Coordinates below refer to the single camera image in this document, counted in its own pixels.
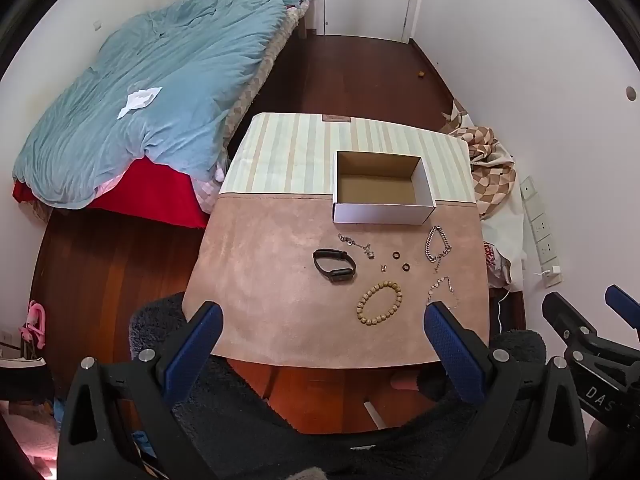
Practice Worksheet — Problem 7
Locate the black smart band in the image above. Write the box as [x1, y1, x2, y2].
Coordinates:
[312, 248, 357, 284]

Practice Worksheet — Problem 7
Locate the dark fluffy seat cushion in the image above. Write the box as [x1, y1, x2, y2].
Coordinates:
[129, 292, 548, 480]

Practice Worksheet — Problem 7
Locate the white paper sheet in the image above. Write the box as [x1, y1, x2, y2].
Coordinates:
[116, 86, 163, 120]

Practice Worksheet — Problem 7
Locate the pink plastic object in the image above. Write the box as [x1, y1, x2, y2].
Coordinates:
[19, 300, 47, 350]

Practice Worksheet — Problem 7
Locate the pink and striped table cloth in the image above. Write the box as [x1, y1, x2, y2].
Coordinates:
[182, 112, 491, 368]

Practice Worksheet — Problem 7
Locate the red and white plastic bag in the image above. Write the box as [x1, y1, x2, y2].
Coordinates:
[482, 241, 513, 288]

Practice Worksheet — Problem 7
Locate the white cloth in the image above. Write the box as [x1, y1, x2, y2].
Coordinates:
[480, 160, 526, 291]

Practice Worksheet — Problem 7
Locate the bed with blue duvet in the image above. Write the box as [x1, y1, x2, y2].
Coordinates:
[12, 0, 313, 210]

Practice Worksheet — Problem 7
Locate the thin silver chain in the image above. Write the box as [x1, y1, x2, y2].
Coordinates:
[425, 275, 460, 311]

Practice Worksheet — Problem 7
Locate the beige checkered cloth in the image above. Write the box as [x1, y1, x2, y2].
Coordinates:
[440, 97, 517, 218]

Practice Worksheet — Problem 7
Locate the red bed sheet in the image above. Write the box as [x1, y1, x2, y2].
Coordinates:
[12, 156, 211, 229]

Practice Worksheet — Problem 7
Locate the chunky silver chain bracelet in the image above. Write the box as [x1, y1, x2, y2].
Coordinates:
[425, 226, 453, 275]

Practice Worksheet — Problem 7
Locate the silver charm bracelet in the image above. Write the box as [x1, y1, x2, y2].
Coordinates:
[337, 232, 377, 261]

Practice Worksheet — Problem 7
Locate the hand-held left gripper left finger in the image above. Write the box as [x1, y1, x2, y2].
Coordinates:
[57, 301, 224, 480]

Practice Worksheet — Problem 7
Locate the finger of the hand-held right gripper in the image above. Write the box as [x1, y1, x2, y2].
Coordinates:
[604, 284, 640, 333]
[542, 291, 601, 356]

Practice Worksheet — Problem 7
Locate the wooden bead bracelet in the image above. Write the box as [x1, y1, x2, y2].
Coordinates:
[356, 280, 404, 325]

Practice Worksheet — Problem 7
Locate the white cardboard box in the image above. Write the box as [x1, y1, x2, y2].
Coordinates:
[331, 150, 437, 225]

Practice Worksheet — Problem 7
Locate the white cable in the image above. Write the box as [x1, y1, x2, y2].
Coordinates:
[492, 270, 548, 333]

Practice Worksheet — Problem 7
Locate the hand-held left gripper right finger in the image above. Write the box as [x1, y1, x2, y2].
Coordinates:
[423, 301, 588, 480]

